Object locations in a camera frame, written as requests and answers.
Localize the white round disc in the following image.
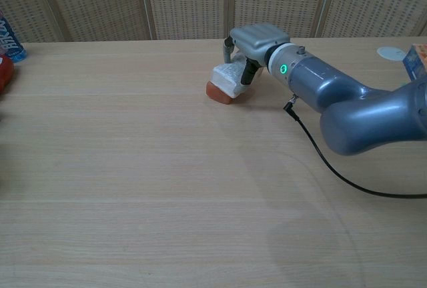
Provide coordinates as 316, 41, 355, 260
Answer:
376, 46, 409, 62

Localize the blue-cap water bottle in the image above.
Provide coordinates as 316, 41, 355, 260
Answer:
0, 10, 29, 64

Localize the red ketchup bottle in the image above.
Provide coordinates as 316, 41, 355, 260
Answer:
0, 54, 15, 96

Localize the bamboo folding screen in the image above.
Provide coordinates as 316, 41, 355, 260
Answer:
0, 0, 427, 43

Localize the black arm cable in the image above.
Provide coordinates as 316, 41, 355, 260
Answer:
282, 95, 427, 199

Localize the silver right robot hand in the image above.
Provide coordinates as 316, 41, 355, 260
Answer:
222, 24, 292, 86

